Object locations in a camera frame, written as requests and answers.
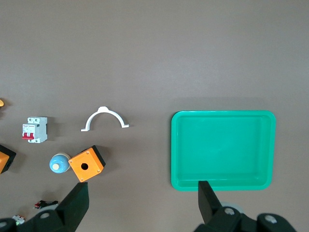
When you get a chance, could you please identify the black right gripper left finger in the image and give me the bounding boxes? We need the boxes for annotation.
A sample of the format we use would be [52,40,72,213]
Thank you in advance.
[23,182,90,232]

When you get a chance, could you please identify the green plastic tray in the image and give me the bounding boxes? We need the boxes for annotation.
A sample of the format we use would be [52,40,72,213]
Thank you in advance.
[170,110,277,192]

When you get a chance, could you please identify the blue dome buzzer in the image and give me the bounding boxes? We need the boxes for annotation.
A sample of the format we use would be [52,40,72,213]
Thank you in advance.
[49,152,71,174]

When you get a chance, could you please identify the small black indicator lamp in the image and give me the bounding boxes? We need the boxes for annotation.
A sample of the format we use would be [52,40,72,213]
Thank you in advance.
[33,200,59,210]

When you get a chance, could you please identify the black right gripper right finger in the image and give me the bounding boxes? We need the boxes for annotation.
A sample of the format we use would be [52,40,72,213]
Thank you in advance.
[193,180,243,232]

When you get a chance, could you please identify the orange black button box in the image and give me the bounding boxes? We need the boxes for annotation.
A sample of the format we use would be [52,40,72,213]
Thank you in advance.
[0,144,17,174]
[68,145,106,183]

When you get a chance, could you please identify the white green contact block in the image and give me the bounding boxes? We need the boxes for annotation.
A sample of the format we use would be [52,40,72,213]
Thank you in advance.
[12,214,26,225]

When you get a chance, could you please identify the white red circuit breaker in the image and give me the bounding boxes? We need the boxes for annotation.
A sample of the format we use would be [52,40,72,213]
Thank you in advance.
[22,116,48,144]

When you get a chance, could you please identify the small white pipe clamp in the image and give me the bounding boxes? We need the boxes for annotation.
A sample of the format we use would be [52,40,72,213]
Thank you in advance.
[81,106,130,132]

